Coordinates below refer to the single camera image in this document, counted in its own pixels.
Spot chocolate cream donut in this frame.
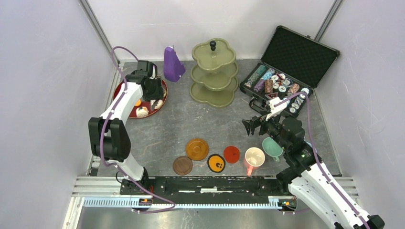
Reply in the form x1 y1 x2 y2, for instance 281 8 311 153
149 100 163 111

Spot light wooden round coaster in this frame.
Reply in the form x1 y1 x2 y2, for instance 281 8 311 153
185 138 209 161

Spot green three-tier serving stand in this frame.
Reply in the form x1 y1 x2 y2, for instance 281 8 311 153
189 38 239 108

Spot black poker chip case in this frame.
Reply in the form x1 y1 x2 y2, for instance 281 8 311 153
239 25 340 114

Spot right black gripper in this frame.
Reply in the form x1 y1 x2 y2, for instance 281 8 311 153
242 110 289 151

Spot orange round cookie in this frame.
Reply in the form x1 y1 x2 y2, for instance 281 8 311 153
135 99 142 107

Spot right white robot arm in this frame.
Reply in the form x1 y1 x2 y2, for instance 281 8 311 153
242 116 385 229

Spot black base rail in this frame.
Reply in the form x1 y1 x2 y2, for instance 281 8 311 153
120 176 294 207

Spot black yellow round coaster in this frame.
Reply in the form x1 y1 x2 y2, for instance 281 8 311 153
207 154 226 173

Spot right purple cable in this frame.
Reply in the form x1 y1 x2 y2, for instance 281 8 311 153
273 92 371 229

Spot dark wooden round coaster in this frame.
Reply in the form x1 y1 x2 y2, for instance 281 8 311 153
172 156 193 176

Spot metal tongs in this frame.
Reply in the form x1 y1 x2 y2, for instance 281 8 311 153
150 65 163 111

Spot teal mug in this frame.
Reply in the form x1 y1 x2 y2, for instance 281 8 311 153
262 137 283 162

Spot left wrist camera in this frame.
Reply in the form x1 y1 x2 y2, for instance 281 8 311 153
136 60 158 79

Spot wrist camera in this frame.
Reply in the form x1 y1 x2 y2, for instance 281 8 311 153
136 60 158 79
266 97 288 121

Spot purple metronome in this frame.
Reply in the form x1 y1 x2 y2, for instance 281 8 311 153
163 46 186 83

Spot red triangle all-in button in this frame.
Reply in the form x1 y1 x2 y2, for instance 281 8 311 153
265 92 278 100

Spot white swirl roll cake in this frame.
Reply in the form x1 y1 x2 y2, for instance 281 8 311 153
136 106 149 118

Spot pink cream mug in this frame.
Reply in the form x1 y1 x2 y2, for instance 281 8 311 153
244 147 266 176

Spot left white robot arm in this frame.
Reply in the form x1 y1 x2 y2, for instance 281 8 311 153
88 74 164 195

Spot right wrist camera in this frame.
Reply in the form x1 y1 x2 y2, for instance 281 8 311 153
266 97 288 121

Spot red round coaster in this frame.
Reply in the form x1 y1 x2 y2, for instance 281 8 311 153
224 146 240 164

